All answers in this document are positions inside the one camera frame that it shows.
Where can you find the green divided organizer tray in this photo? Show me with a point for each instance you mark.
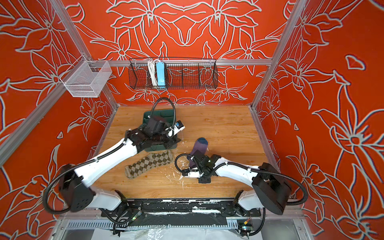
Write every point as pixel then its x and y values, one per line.
pixel 167 114

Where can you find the light blue box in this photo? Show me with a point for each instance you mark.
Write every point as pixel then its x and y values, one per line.
pixel 160 67

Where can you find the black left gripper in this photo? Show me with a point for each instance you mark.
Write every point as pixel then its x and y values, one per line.
pixel 172 142

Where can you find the clear plastic wall bin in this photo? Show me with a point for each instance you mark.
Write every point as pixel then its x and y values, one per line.
pixel 86 79

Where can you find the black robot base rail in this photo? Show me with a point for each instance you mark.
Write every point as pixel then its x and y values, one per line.
pixel 183 212

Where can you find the black wire wall basket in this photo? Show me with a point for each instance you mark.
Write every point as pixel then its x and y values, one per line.
pixel 181 73

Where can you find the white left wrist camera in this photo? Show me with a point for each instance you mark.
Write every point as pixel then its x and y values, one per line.
pixel 177 127

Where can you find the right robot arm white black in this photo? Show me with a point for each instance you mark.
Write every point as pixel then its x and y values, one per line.
pixel 271 189

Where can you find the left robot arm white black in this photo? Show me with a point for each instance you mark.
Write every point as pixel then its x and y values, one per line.
pixel 76 183

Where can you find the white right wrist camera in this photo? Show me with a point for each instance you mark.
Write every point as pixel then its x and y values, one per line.
pixel 192 174

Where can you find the olive argyle patterned sock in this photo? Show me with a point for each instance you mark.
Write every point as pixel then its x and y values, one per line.
pixel 149 162

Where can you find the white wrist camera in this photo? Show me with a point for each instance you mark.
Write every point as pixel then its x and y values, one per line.
pixel 192 174
pixel 177 127

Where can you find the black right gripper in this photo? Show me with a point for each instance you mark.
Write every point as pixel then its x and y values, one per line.
pixel 205 181

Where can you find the purple teal yellow sock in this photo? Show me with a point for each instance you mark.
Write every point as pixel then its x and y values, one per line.
pixel 201 146

